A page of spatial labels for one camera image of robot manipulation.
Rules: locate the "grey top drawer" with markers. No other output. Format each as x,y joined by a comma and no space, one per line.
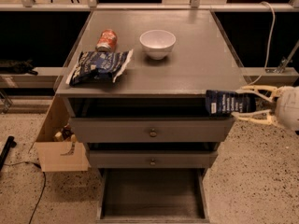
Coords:
150,130

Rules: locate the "cardboard box with items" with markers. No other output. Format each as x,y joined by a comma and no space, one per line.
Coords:
56,152

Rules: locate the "grey open bottom drawer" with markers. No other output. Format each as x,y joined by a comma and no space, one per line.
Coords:
152,196

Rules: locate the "black bar on floor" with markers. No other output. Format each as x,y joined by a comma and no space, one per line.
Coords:
10,143

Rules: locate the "grey middle drawer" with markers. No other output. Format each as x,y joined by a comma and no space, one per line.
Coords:
152,159

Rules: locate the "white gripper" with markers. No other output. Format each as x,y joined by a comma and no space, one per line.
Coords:
289,107

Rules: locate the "blue white chip bag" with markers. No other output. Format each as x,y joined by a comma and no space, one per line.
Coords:
99,65

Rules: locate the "metal rail frame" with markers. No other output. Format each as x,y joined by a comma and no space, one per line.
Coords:
85,5

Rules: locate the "black object on left ledge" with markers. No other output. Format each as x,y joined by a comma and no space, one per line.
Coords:
17,67

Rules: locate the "orange soda can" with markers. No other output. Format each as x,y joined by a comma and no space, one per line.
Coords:
107,41

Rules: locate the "grey wooden drawer cabinet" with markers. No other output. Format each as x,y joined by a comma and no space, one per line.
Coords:
173,87

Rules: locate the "dark blue rxbar wrapper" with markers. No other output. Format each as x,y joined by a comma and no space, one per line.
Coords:
224,103

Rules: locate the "white ceramic bowl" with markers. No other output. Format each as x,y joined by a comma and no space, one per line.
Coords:
157,44

